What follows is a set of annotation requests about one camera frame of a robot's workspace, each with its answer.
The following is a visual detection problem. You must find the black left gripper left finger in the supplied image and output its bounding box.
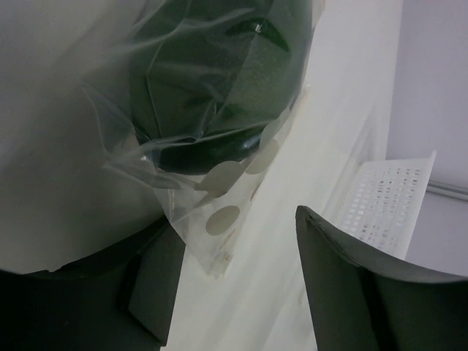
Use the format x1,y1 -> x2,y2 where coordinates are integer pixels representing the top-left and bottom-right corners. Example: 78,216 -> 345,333
1,218 -> 185,350

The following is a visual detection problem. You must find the dark green fake food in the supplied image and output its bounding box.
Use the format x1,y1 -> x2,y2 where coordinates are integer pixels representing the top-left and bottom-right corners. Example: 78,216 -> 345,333
129,1 -> 313,175

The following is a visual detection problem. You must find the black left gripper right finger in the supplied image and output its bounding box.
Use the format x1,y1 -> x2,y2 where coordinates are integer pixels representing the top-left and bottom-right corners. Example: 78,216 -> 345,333
295,205 -> 467,350

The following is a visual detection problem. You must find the white perforated plastic basket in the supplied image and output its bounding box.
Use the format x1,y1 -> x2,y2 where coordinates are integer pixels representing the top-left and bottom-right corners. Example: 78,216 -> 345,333
331,152 -> 436,260

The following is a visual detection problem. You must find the clear zip top bag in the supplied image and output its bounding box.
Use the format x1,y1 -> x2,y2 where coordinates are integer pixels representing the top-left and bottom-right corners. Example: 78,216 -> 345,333
0,0 -> 326,281

